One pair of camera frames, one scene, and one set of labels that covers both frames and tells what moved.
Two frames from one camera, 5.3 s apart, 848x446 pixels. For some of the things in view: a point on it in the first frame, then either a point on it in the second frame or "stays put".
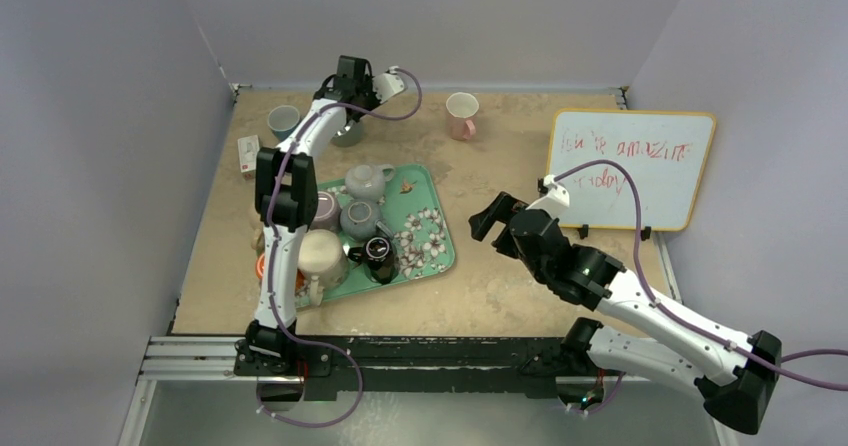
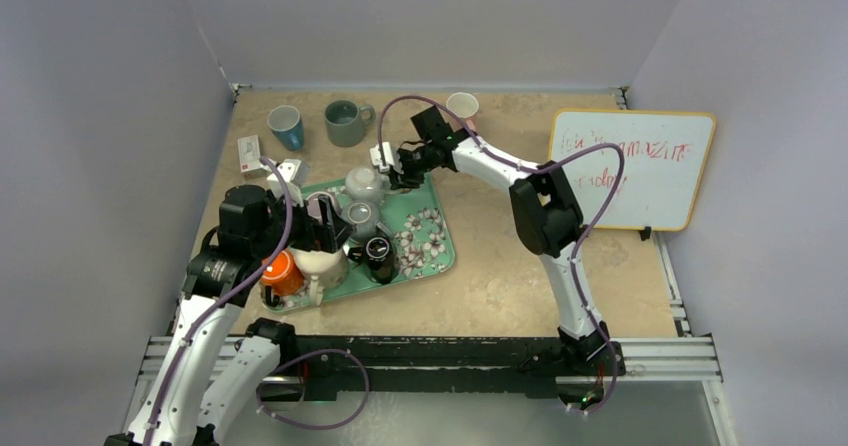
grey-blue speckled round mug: (360, 221) stays put
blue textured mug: (282, 120) stays put
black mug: (377, 254) stays put
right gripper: (506, 223) -> (403, 169)
